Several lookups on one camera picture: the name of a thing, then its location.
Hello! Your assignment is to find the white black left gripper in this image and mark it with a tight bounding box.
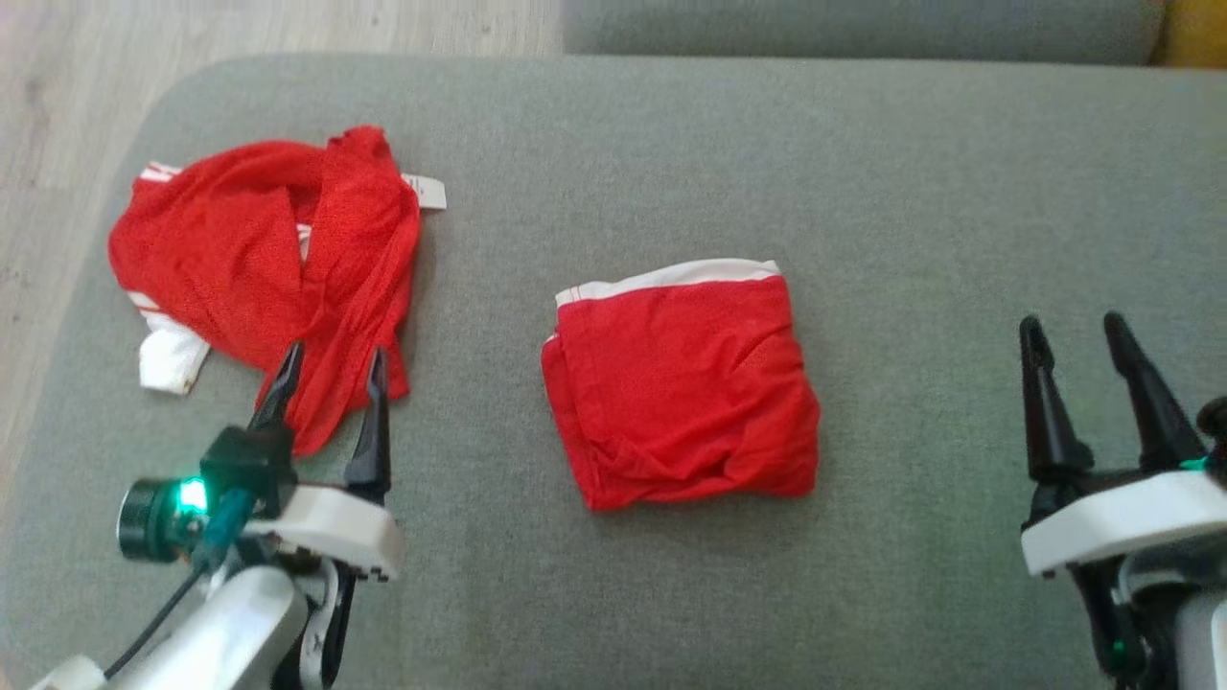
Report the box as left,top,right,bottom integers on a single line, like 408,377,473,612
200,340,405,582

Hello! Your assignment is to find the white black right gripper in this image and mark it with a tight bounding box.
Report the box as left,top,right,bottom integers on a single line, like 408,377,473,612
1019,311,1227,577

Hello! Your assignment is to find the red white garment with tag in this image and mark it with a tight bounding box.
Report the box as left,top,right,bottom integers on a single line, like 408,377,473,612
107,125,448,456

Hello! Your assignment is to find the red garment with white waistband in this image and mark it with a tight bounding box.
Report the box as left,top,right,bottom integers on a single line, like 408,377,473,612
540,259,822,512

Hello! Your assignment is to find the large grey sofa chaise cushion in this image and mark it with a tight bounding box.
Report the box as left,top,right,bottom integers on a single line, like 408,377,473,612
0,53,1227,690

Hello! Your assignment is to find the wide yellow sofa back cushion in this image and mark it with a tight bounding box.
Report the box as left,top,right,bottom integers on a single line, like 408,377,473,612
1155,0,1227,70

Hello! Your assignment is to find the grey sofa seat cushion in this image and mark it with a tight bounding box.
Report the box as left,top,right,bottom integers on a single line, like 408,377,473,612
561,0,1170,66

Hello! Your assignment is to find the black cable with teal plug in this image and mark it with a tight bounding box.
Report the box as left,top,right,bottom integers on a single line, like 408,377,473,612
104,489,255,679

